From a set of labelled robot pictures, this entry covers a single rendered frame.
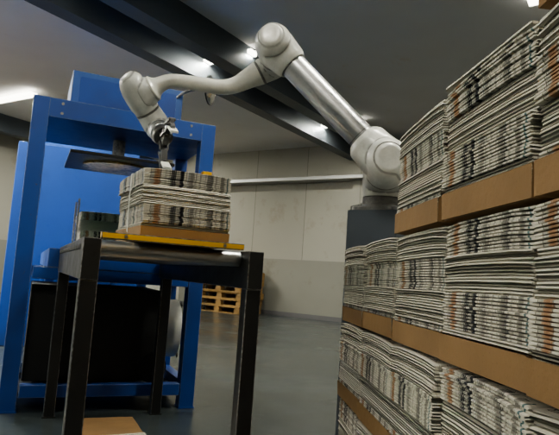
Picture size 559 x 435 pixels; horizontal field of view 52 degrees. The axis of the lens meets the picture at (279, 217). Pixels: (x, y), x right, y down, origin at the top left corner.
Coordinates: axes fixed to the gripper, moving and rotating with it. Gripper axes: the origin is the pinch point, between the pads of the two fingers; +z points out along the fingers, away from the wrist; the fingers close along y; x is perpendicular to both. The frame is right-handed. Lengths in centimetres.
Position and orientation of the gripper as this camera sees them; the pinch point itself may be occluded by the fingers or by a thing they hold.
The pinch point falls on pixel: (170, 149)
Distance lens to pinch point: 210.2
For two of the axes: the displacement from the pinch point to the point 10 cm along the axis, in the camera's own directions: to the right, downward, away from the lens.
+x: -9.1, -1.0, -3.9
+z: 3.3, 3.9, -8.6
